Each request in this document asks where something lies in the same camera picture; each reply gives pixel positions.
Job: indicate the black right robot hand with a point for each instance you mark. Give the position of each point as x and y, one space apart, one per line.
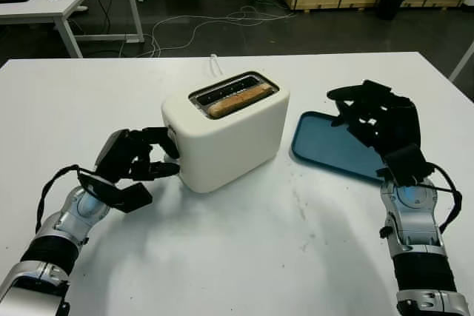
400 123

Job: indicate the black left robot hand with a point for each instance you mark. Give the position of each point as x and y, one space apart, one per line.
126 157

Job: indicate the cream white toaster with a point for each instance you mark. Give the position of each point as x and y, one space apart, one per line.
229 149

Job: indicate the slice of brown bread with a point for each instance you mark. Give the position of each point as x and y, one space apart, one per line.
237 101

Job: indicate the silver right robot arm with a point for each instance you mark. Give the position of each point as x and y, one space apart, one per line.
414 216

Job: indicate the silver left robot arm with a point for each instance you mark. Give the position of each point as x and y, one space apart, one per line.
66 221

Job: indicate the teal plastic tray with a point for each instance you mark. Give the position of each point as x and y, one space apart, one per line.
326 146

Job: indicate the slanted white table leg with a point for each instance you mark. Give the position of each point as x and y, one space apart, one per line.
462 60

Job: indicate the black trash bin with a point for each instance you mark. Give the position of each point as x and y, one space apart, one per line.
390 3

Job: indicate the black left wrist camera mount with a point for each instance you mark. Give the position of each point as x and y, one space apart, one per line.
122 197

